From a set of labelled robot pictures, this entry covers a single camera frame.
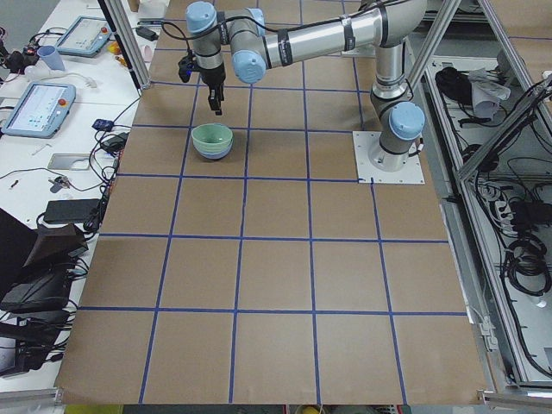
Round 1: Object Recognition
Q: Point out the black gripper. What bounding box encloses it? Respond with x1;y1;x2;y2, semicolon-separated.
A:
201;64;226;115

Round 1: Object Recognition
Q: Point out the green bowl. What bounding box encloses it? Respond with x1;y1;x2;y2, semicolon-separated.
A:
191;123;233;153

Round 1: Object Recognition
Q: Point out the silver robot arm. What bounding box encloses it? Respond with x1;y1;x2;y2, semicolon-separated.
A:
179;1;427;173

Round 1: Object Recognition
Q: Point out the blue bowl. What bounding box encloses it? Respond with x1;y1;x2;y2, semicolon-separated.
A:
193;141;232;160

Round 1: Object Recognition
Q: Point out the pink cup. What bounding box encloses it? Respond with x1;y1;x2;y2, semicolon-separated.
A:
141;45;154;63

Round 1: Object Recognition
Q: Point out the black power adapter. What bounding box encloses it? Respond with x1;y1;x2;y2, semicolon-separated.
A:
135;27;159;41

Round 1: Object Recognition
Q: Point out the upper teach pendant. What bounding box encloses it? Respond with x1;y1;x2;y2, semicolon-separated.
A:
55;16;112;58

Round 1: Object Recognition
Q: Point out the teach pendant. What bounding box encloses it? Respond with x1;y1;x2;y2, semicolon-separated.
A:
1;82;77;139
55;16;112;58

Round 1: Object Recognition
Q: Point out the brown paper table cover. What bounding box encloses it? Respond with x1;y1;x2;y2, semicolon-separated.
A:
55;0;497;406

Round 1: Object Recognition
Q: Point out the white phone case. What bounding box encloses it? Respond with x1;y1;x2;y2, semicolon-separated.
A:
47;154;90;171

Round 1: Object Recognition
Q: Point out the light blue plastic cup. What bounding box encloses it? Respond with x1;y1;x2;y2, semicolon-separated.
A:
37;45;66;71

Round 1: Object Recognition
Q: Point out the bunch of keys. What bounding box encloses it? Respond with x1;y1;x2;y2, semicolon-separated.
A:
48;175;71;193

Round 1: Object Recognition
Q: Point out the lower teach pendant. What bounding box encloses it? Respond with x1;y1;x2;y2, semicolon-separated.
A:
1;82;77;139

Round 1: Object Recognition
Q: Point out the black flat phone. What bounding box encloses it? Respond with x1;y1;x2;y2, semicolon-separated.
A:
43;198;100;224

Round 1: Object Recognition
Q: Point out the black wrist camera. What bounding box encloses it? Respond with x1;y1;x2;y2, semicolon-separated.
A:
178;54;196;84

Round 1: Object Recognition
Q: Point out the aluminium frame post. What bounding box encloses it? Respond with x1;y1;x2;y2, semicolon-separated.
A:
97;0;150;91

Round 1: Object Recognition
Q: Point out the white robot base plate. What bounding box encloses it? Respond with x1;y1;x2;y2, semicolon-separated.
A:
352;131;425;185

